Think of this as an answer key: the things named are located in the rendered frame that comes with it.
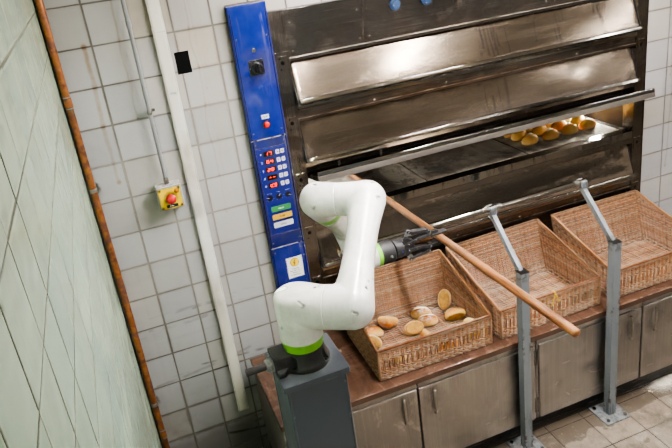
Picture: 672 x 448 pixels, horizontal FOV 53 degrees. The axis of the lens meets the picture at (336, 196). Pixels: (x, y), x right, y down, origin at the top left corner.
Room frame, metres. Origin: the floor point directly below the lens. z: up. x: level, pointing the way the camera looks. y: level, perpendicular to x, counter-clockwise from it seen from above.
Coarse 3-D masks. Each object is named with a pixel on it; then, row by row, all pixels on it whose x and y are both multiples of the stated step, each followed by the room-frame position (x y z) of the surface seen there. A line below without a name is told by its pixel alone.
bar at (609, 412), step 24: (552, 192) 2.75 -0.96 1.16; (456, 216) 2.61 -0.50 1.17; (600, 216) 2.69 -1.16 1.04; (504, 240) 2.56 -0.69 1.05; (528, 288) 2.44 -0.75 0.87; (528, 312) 2.44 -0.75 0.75; (528, 336) 2.44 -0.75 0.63; (528, 360) 2.44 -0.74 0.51; (528, 384) 2.44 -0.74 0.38; (528, 408) 2.44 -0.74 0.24; (600, 408) 2.64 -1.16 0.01; (528, 432) 2.44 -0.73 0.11
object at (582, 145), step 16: (624, 128) 3.40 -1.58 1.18; (576, 144) 3.26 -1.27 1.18; (592, 144) 3.27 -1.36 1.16; (512, 160) 3.16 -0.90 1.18; (528, 160) 3.15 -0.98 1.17; (544, 160) 3.18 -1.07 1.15; (448, 176) 3.06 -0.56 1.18; (464, 176) 3.04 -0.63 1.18; (480, 176) 3.06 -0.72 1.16; (400, 192) 2.94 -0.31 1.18; (416, 192) 2.96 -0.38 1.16; (432, 192) 2.98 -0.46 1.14
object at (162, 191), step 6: (174, 180) 2.61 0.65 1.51; (156, 186) 2.57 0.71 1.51; (162, 186) 2.56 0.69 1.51; (168, 186) 2.55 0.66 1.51; (174, 186) 2.56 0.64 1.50; (180, 186) 2.56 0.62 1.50; (156, 192) 2.54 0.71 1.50; (162, 192) 2.54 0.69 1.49; (168, 192) 2.55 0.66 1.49; (174, 192) 2.55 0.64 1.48; (180, 192) 2.56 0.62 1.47; (162, 198) 2.54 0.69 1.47; (180, 198) 2.56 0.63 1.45; (162, 204) 2.54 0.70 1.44; (168, 204) 2.54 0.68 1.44; (174, 204) 2.55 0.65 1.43; (180, 204) 2.56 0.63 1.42; (162, 210) 2.53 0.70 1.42
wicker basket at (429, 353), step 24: (408, 264) 2.89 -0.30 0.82; (432, 264) 2.92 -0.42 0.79; (384, 288) 2.82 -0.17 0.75; (408, 288) 2.85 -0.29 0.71; (432, 288) 2.88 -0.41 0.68; (456, 288) 2.79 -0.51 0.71; (384, 312) 2.79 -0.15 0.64; (408, 312) 2.81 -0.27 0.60; (432, 312) 2.80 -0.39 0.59; (480, 312) 2.58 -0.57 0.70; (360, 336) 2.54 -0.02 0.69; (384, 336) 2.66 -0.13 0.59; (408, 336) 2.63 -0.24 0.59; (432, 336) 2.42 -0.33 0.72; (456, 336) 2.45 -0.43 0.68; (384, 360) 2.35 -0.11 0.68; (408, 360) 2.45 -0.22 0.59; (432, 360) 2.41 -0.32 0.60
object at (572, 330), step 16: (352, 176) 3.18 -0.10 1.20; (400, 208) 2.70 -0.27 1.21; (416, 224) 2.55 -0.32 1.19; (448, 240) 2.33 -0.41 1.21; (464, 256) 2.20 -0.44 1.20; (496, 272) 2.04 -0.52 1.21; (512, 288) 1.93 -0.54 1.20; (528, 304) 1.85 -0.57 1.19; (560, 320) 1.71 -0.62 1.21; (576, 336) 1.65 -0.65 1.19
